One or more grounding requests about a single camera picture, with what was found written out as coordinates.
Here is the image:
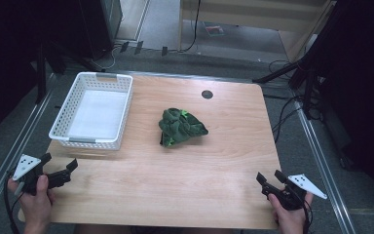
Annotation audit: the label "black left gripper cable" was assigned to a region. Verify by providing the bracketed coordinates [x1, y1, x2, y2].
[3, 172, 23, 234]

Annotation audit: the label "black floor cables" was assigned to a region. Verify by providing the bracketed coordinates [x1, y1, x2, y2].
[262, 58, 310, 144]

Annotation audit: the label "white floor cable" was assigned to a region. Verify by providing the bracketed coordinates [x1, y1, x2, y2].
[90, 44, 120, 71]

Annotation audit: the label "white perforated plastic basket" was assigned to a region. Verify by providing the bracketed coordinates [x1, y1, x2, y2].
[48, 71, 134, 151]

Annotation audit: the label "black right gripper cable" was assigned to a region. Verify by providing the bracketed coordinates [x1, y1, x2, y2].
[301, 200, 314, 234]

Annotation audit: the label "black cabinet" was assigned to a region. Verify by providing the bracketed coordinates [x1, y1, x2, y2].
[77, 0, 124, 60]

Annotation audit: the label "person's right hand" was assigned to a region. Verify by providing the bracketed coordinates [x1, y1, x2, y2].
[267, 191, 315, 234]

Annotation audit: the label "green cloth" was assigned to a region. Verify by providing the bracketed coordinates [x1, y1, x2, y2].
[158, 107, 209, 148]

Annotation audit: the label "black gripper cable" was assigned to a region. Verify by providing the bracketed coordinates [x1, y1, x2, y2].
[3, 172, 23, 234]
[301, 200, 314, 234]

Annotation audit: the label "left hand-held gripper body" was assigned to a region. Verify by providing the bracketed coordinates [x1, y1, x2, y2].
[11, 153, 51, 197]

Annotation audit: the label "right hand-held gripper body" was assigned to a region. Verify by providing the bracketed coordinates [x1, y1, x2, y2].
[265, 173, 328, 212]

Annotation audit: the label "black tripod stand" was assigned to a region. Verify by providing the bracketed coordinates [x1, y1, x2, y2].
[252, 0, 349, 121]

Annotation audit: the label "light wooden shelf unit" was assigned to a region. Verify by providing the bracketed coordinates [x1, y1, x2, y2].
[177, 0, 336, 62]

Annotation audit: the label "person's left hand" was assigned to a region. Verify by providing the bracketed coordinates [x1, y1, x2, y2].
[7, 174, 56, 234]

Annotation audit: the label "metal floor rail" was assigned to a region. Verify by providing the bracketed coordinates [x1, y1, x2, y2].
[291, 97, 358, 234]
[0, 72, 56, 225]
[103, 68, 255, 84]

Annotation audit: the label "red and green book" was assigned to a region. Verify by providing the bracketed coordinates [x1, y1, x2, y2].
[204, 22, 226, 38]

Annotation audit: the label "black hanging cable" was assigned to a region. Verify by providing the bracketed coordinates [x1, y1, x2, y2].
[178, 0, 203, 54]

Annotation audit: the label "black metal stand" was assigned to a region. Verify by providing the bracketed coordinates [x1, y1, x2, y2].
[33, 40, 106, 105]

